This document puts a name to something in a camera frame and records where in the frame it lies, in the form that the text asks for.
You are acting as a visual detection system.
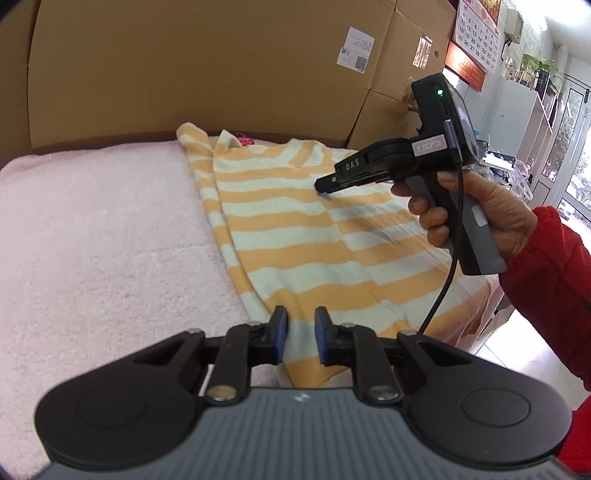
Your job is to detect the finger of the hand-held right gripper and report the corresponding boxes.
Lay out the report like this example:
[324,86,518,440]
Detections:
[315,173,346,195]

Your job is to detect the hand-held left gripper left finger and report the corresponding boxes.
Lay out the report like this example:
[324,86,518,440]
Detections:
[134,305,291,407]

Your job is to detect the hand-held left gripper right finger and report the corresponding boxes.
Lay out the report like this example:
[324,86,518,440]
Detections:
[314,305,458,407]

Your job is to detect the orange white striped garment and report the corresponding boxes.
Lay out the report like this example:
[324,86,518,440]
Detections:
[177,122,492,388]

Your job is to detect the person's right hand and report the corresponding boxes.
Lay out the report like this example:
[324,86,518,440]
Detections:
[392,171,539,264]

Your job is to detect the plain cardboard box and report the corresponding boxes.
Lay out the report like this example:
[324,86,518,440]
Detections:
[346,88,423,151]

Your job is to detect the white cabinet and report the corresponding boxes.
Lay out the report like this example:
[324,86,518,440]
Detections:
[475,76,559,185]

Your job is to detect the taped cardboard box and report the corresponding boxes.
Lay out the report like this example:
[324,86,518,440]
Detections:
[372,0,458,100]

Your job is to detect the white shipping label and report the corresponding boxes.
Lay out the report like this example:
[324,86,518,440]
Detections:
[338,27,376,73]

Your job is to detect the clear plastic bags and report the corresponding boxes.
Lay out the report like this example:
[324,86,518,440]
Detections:
[508,157,533,199]

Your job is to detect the green potted plant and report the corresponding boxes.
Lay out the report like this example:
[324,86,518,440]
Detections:
[522,53,561,95]

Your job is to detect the glass door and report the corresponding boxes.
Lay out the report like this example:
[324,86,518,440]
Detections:
[531,74,591,227]

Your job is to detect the large labelled cardboard box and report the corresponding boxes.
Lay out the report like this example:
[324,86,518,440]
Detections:
[28,0,398,153]

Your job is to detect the pink fleece blanket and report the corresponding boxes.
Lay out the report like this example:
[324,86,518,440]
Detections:
[0,136,509,462]

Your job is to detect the person's red clothing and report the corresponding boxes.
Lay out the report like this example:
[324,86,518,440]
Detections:
[556,406,591,477]

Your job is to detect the cardboard box with small label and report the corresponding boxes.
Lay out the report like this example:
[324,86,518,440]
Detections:
[0,4,42,167]

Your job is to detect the red wall calendar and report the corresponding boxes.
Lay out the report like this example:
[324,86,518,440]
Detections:
[445,0,502,90]

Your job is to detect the white wall box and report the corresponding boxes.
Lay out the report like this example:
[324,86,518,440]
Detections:
[503,9,525,42]

